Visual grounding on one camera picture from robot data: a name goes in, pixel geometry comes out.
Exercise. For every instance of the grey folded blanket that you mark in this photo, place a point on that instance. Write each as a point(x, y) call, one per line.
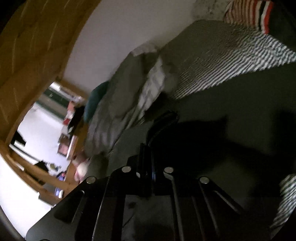
point(138, 81)

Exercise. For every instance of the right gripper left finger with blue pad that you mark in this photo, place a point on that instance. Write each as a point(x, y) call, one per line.
point(97, 209)

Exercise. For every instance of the white dotted pillow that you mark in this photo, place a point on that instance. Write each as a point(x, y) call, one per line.
point(209, 9)

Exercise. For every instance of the pink plush toy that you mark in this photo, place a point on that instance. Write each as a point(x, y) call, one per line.
point(81, 164)

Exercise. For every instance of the red white striped pillow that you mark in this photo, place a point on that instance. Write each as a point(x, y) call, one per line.
point(249, 13)

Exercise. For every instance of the teal pillow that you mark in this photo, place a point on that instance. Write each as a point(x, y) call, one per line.
point(95, 97)

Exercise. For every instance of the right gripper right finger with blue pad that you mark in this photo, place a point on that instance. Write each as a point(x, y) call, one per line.
point(201, 210)

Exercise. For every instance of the wooden bunk bed frame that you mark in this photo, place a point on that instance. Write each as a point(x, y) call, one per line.
point(35, 47)

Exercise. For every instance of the black zip jacket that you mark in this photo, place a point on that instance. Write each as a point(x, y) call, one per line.
point(240, 133)

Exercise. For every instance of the black white checkered bedsheet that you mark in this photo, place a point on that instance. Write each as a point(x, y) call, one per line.
point(209, 53)

